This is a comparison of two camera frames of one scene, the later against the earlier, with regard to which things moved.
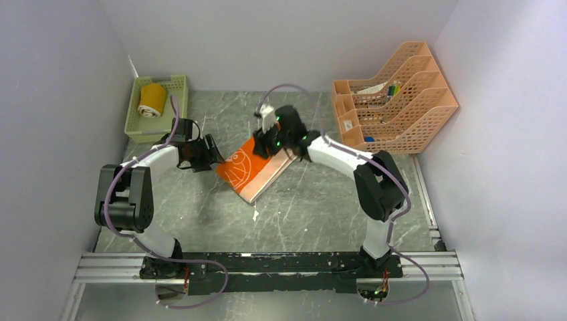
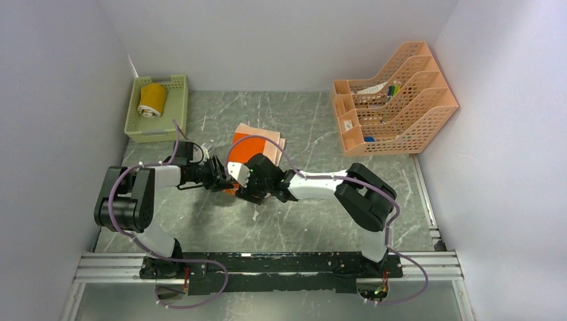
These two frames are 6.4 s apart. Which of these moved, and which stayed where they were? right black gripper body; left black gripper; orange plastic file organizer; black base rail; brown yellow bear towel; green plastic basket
Moved: left black gripper; right black gripper body
Stayed: green plastic basket; orange plastic file organizer; black base rail; brown yellow bear towel
